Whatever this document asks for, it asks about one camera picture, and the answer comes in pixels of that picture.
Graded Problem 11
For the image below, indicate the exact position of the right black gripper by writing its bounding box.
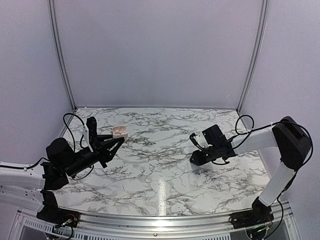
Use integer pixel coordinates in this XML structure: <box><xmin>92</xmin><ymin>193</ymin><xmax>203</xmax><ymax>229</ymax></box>
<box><xmin>189</xmin><ymin>144</ymin><xmax>220</xmax><ymax>166</ymax></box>

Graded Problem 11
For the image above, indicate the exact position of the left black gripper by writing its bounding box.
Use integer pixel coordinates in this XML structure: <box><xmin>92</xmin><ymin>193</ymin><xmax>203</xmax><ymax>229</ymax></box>
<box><xmin>64</xmin><ymin>133</ymin><xmax>124</xmax><ymax>178</ymax></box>

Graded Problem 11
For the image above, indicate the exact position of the white round charging case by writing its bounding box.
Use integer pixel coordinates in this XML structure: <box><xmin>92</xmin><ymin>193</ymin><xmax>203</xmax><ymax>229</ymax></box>
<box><xmin>111</xmin><ymin>125</ymin><xmax>128</xmax><ymax>139</ymax></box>

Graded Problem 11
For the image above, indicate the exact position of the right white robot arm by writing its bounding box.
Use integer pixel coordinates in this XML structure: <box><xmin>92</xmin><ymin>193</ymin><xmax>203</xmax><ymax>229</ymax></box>
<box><xmin>189</xmin><ymin>116</ymin><xmax>314</xmax><ymax>224</ymax></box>

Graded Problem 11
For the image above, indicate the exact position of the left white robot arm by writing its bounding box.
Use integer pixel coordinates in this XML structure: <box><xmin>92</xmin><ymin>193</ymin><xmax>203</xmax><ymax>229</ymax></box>
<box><xmin>0</xmin><ymin>135</ymin><xmax>125</xmax><ymax>226</ymax></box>

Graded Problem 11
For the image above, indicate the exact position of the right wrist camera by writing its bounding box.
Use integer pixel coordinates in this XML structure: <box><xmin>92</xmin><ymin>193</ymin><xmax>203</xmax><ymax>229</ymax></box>
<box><xmin>189</xmin><ymin>133</ymin><xmax>208</xmax><ymax>149</ymax></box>

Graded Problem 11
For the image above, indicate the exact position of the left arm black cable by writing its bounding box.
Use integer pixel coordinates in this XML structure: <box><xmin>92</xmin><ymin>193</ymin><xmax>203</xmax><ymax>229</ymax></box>
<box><xmin>22</xmin><ymin>113</ymin><xmax>95</xmax><ymax>180</ymax></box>

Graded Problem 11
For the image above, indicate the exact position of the aluminium front rail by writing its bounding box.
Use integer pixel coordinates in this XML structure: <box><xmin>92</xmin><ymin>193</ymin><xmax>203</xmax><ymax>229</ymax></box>
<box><xmin>8</xmin><ymin>201</ymin><xmax>301</xmax><ymax>240</ymax></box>

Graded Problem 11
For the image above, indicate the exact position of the right aluminium corner post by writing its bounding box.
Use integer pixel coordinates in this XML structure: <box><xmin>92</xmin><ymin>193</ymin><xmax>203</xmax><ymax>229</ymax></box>
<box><xmin>236</xmin><ymin>0</ymin><xmax>270</xmax><ymax>114</ymax></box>

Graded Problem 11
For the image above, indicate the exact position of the aluminium corner post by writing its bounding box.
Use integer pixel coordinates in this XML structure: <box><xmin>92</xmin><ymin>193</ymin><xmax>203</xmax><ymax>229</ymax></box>
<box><xmin>47</xmin><ymin>0</ymin><xmax>77</xmax><ymax>111</ymax></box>
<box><xmin>236</xmin><ymin>0</ymin><xmax>270</xmax><ymax>114</ymax></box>

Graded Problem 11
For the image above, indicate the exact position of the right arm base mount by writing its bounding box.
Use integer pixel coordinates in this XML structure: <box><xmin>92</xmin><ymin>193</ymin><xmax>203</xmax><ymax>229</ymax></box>
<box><xmin>228</xmin><ymin>197</ymin><xmax>274</xmax><ymax>229</ymax></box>

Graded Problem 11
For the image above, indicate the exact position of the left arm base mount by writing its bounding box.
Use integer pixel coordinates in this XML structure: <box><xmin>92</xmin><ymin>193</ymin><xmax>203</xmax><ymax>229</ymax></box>
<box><xmin>36</xmin><ymin>190</ymin><xmax>80</xmax><ymax>228</ymax></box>

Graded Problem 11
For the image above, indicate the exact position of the left aluminium corner post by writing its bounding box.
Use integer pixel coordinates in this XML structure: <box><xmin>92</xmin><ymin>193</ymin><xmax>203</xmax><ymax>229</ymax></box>
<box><xmin>47</xmin><ymin>0</ymin><xmax>77</xmax><ymax>111</ymax></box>

